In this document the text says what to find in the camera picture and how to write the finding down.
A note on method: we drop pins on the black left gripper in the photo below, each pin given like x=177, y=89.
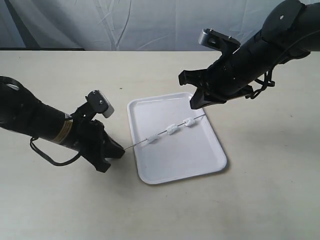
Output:
x=88, y=137

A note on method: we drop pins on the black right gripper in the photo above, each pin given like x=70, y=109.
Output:
x=246, y=72

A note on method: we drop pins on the thin metal skewer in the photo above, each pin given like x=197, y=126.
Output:
x=180, y=125

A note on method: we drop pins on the white paper roll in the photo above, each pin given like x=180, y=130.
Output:
x=152, y=138
x=171, y=129
x=189, y=122

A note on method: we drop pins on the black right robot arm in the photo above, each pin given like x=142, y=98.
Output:
x=290, y=32

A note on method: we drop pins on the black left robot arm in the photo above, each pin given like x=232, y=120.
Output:
x=21, y=112

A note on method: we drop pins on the white rectangular plastic tray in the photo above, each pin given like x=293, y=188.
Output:
x=188, y=153

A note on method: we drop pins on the grey-blue backdrop cloth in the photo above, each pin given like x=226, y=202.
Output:
x=126, y=25

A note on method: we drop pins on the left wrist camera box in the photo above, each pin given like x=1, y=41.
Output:
x=99, y=103

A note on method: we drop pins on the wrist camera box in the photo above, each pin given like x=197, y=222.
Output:
x=99, y=103
x=217, y=41

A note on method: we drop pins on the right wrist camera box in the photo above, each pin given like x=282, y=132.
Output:
x=217, y=41

